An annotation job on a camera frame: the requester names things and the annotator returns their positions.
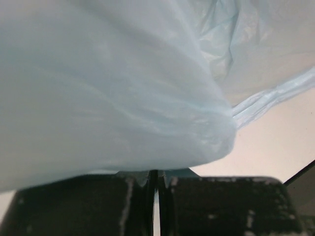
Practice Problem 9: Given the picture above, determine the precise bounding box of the light blue printed plastic bag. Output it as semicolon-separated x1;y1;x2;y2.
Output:
0;0;315;191

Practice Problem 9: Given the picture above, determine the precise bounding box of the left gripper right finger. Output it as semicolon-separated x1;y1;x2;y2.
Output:
157;170;305;236

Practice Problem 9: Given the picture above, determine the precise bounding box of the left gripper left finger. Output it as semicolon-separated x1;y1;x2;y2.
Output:
0;171;158;236

